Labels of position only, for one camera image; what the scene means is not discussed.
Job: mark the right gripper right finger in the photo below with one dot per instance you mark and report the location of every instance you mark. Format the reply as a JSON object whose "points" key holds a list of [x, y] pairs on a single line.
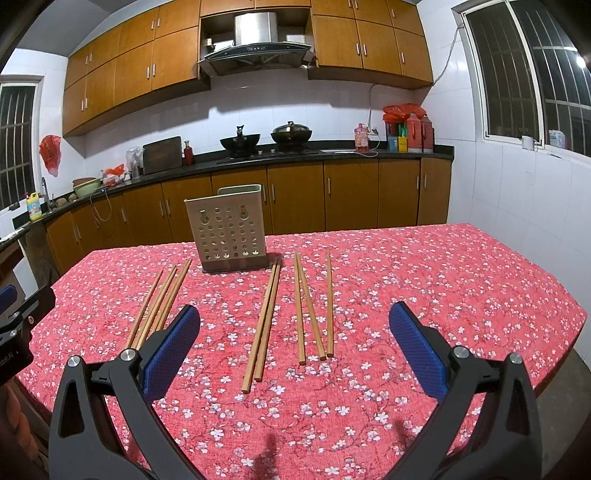
{"points": [[486, 424]]}

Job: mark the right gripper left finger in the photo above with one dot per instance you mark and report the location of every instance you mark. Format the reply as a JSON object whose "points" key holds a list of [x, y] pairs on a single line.
{"points": [[83, 441]]}

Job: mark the wooden chopstick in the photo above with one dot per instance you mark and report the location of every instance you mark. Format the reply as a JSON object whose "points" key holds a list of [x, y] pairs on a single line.
{"points": [[330, 308], [254, 350], [139, 316], [171, 296], [154, 306], [299, 312], [311, 310], [264, 340]]}

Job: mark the yellow detergent bottle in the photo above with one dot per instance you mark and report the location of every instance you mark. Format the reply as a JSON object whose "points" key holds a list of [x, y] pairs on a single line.
{"points": [[33, 206]]}

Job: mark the green basin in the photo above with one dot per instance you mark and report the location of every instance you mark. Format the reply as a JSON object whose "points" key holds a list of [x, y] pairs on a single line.
{"points": [[84, 187]]}

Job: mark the black countertop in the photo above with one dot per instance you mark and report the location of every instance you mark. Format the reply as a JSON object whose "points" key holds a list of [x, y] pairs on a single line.
{"points": [[211, 163]]}

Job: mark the red bag on counter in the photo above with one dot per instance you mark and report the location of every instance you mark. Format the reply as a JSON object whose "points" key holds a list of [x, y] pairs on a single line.
{"points": [[113, 176]]}

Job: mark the red floral tablecloth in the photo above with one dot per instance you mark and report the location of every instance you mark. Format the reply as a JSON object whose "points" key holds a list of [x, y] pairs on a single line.
{"points": [[338, 399]]}

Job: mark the dark cutting board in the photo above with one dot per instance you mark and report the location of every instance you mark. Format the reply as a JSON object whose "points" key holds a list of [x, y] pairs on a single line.
{"points": [[162, 155]]}

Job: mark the left window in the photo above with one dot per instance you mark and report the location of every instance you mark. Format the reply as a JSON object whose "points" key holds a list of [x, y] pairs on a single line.
{"points": [[16, 142]]}

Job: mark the window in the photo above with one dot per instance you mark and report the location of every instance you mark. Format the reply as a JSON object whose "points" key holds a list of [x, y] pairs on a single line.
{"points": [[16, 142], [533, 80]]}

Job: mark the beige perforated utensil holder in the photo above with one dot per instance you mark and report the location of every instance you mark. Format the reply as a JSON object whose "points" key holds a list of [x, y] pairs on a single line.
{"points": [[228, 229]]}

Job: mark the red bottle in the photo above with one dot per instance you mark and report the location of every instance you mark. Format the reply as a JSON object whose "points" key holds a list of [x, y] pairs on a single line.
{"points": [[187, 154]]}

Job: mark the upper wooden cabinets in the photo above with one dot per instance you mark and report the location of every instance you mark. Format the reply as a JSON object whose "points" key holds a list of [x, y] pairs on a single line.
{"points": [[177, 47]]}

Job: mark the wooden cabinets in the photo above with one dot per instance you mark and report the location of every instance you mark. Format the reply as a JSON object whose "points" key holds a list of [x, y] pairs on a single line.
{"points": [[312, 196], [177, 47]]}

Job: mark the white cup on sill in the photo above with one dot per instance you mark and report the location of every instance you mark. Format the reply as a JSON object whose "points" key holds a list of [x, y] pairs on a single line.
{"points": [[528, 143]]}

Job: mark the lower wooden cabinets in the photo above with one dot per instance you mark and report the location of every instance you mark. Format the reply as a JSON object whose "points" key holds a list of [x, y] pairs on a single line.
{"points": [[312, 196]]}

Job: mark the red thermos jugs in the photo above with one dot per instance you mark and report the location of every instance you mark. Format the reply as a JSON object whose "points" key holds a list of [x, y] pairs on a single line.
{"points": [[420, 134]]}

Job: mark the black lidded wok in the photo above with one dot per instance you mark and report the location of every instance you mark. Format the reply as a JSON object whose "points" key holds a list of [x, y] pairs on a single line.
{"points": [[291, 137]]}

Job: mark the pink bottle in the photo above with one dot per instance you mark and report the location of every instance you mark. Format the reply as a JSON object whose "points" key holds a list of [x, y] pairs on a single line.
{"points": [[361, 134]]}

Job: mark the steel range hood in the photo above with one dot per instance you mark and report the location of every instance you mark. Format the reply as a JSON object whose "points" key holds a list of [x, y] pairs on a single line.
{"points": [[246, 41]]}

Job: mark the right window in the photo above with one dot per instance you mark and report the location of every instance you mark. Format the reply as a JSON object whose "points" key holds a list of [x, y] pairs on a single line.
{"points": [[533, 80]]}

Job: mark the red plastic bag on wall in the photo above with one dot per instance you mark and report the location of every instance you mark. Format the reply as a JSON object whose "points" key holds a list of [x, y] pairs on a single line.
{"points": [[50, 152]]}

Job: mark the black wok with handle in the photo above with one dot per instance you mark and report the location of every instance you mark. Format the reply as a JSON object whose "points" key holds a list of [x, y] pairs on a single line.
{"points": [[241, 145]]}

